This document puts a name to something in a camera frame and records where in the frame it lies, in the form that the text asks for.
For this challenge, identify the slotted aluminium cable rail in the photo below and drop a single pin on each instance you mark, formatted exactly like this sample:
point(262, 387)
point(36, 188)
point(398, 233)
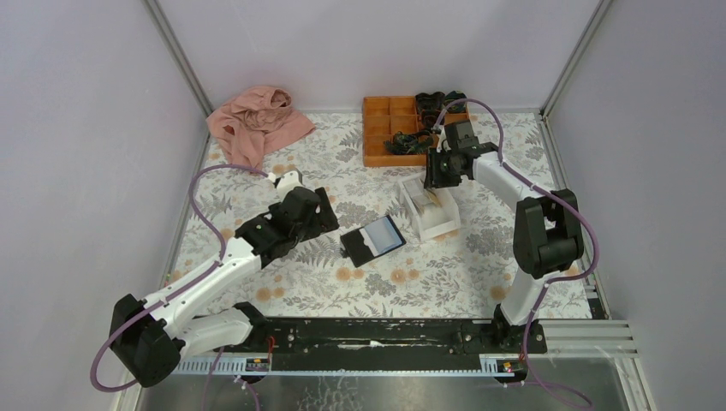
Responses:
point(360, 364)

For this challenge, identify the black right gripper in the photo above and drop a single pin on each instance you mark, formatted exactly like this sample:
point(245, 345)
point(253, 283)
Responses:
point(433, 178)

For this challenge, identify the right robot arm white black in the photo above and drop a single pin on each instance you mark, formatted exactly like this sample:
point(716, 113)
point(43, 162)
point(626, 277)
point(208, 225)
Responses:
point(547, 237)

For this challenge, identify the black blue card holder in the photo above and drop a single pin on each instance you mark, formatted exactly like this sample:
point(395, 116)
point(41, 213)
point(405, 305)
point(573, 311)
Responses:
point(371, 241)

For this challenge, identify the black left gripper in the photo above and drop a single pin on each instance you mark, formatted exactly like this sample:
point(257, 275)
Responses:
point(324, 222)

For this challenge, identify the orange compartment tray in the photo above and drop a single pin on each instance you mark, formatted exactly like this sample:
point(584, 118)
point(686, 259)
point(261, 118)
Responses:
point(397, 130)

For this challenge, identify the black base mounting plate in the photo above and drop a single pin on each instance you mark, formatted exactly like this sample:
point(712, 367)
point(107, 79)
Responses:
point(297, 335)

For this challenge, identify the pink crumpled cloth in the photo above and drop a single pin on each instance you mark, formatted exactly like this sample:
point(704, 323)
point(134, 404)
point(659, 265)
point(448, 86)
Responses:
point(256, 122)

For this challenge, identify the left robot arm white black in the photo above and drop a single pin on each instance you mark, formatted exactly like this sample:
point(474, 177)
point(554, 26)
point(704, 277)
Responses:
point(151, 336)

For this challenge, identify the floral patterned table mat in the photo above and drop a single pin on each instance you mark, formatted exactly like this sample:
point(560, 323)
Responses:
point(462, 274)

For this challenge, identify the white plastic card tray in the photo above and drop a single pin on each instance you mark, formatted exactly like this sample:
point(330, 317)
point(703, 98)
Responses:
point(428, 222)

